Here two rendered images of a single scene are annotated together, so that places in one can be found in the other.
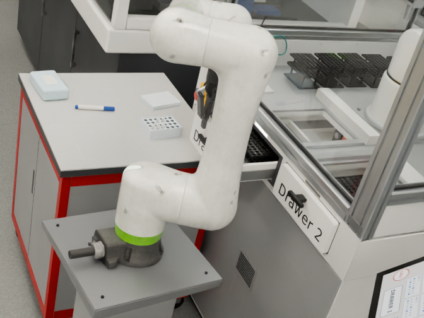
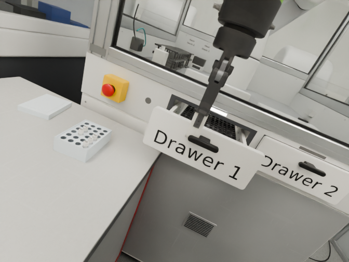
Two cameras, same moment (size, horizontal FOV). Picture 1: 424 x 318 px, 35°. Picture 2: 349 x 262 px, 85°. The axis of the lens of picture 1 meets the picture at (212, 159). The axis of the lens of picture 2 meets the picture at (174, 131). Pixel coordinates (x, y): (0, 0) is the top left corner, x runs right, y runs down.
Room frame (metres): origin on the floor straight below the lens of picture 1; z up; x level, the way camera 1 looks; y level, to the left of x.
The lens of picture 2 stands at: (1.60, 0.39, 1.09)
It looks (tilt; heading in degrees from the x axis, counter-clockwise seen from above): 25 degrees down; 309
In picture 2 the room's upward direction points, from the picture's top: 22 degrees clockwise
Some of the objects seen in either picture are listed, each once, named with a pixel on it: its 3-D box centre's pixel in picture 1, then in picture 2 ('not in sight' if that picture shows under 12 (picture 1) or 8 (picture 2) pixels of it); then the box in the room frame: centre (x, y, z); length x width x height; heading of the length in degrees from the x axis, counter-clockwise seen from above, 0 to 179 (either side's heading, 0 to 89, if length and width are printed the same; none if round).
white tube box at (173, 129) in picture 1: (160, 127); (85, 139); (2.02, 0.20, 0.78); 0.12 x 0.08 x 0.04; 128
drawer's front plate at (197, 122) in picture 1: (212, 149); (199, 147); (1.81, 0.00, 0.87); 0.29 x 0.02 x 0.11; 33
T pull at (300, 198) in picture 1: (299, 198); (310, 167); (1.61, -0.27, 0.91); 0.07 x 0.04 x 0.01; 33
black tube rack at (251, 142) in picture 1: (267, 146); (206, 124); (1.91, -0.16, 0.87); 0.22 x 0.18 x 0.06; 123
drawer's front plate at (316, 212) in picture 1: (303, 206); (300, 170); (1.62, -0.29, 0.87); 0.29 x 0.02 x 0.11; 33
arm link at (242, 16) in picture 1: (228, 28); not in sight; (1.82, 0.05, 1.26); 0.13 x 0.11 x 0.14; 94
